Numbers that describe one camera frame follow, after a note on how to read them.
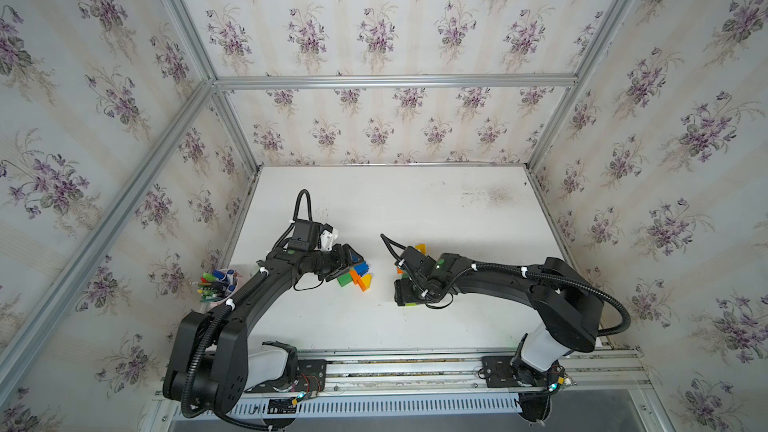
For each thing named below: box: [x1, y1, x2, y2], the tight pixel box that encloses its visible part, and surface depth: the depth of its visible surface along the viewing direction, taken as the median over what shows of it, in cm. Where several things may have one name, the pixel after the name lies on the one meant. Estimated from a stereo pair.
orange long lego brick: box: [349, 269, 367, 292], surface depth 90 cm
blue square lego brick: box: [354, 262, 369, 276], surface depth 91 cm
